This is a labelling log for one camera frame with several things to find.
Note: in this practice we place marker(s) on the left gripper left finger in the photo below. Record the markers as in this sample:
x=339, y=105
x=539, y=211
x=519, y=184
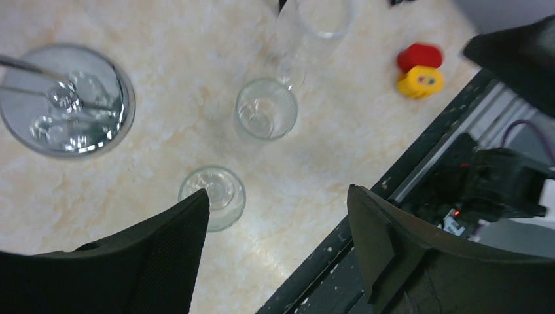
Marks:
x=150, y=267

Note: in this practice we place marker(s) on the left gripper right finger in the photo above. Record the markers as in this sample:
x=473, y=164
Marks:
x=411, y=266

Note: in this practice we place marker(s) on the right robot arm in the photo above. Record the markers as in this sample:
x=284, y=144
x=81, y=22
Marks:
x=491, y=180

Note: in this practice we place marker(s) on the chrome wine glass rack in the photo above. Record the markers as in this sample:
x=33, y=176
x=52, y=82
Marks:
x=66, y=100

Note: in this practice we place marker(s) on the yellow and red toy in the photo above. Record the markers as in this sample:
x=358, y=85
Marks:
x=420, y=74

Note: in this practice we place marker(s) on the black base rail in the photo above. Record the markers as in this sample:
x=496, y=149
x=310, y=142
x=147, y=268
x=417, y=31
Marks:
x=330, y=280

